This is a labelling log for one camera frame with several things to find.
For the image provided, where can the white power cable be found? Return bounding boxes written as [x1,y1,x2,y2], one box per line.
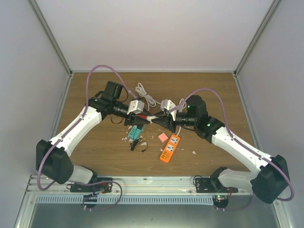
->
[146,98,188,140]

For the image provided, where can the pink square adapter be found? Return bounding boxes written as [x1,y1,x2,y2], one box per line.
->
[158,133,168,143]

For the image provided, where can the black thin cable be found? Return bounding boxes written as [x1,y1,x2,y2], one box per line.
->
[129,139,149,152]

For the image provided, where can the red cube power socket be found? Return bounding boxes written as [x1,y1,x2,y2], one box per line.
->
[136,114,149,119]

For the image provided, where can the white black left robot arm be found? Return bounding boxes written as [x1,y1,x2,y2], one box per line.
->
[36,81,150,192]

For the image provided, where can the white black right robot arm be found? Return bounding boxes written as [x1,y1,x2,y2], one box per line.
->
[151,95,290,204]

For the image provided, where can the teal power strip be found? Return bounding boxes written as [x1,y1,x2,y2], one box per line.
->
[128,124,144,141]

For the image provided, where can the orange power strip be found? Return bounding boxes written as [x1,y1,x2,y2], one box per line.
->
[160,134,181,163]

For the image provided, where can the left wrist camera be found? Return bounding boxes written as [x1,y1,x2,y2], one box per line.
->
[127,100,144,114]

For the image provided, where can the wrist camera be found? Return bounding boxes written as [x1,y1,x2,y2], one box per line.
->
[161,99,177,121]
[127,100,144,114]

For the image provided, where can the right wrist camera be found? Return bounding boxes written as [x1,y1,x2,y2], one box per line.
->
[161,99,177,121]

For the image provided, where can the white cable with plug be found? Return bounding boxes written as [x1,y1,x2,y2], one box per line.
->
[135,82,162,110]

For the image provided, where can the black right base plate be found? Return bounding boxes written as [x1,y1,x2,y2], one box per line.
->
[192,176,238,193]

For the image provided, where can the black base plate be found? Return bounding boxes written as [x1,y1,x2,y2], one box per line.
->
[192,176,238,193]
[66,177,113,194]

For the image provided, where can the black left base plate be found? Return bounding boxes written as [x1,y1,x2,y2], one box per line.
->
[66,177,113,194]

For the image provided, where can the slotted cable duct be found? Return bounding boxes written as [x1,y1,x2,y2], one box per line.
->
[36,194,213,206]

